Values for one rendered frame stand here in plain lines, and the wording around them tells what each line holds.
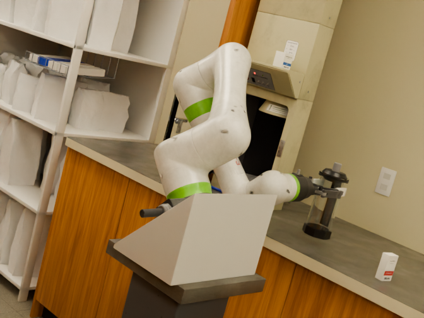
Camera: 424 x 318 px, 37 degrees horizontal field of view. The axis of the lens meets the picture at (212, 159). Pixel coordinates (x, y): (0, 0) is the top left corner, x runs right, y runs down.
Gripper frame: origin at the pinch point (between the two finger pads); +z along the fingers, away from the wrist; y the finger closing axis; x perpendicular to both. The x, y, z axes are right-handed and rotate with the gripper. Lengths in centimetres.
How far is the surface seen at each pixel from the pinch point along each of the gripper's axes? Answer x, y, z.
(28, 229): 81, 161, -7
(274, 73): -33, 40, 4
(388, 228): 18, -1, 56
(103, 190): 37, 101, -15
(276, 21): -53, 54, 14
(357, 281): 21.1, -28.1, -16.7
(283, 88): -28.2, 37.0, 8.4
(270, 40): -45, 53, 14
